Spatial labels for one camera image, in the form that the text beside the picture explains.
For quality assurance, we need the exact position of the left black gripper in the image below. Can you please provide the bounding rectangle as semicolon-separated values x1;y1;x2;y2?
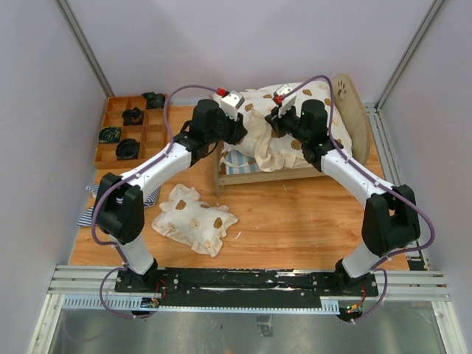
206;107;248;145

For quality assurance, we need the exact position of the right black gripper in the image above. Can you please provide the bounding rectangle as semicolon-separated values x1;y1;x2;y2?
265;102;309;144

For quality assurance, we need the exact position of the large bear print cushion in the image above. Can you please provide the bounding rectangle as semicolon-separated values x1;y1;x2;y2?
219;80;353;173

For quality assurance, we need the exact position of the wooden pet bed frame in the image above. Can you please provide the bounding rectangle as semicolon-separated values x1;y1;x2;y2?
215;74;370;192

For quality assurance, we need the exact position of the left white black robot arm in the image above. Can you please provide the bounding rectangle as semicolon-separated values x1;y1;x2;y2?
91;91;247;292

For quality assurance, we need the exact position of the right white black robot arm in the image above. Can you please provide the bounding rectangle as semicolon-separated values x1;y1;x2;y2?
265;100;420;295

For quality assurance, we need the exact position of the wooden compartment tray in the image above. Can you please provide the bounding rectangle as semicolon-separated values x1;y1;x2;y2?
94;94;167;170

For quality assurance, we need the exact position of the black rolled sock top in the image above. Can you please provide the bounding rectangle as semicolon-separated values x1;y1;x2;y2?
141;91;166;110

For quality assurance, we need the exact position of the small bear print pillow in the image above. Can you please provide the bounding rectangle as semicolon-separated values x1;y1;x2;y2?
152;184;238;257

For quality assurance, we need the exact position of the black rolled sock middle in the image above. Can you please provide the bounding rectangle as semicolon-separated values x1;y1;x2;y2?
122;107;144;126

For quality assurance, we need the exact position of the blue striped cloth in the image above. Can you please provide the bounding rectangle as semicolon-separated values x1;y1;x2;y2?
76;184;160;227

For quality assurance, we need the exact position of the black rolled sock bottom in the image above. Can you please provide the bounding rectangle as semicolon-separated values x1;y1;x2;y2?
115;138;140;161

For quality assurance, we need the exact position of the black green rolled sock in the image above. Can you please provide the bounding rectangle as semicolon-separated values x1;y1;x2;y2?
98;126;121;144

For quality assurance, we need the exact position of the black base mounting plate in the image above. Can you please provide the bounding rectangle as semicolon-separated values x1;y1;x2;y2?
114;268;378;309

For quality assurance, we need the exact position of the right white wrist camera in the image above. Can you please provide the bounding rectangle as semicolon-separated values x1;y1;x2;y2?
274;83;296;118

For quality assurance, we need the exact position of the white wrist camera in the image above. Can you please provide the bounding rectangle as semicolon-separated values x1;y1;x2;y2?
274;83;296;118
220;91;244;121

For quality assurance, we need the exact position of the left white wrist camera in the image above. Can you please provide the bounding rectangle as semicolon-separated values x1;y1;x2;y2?
220;91;244;121

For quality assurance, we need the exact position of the right aluminium corner post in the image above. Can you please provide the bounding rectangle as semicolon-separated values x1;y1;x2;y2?
375;0;448;110

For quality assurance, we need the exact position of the aluminium corner post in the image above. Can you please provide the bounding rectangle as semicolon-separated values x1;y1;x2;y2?
54;0;114;97
375;0;448;110

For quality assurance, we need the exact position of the left aluminium corner post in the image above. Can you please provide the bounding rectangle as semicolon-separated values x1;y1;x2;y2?
54;0;114;97

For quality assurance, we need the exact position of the aluminium rail frame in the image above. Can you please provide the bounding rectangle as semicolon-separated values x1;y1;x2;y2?
27;105;465;354

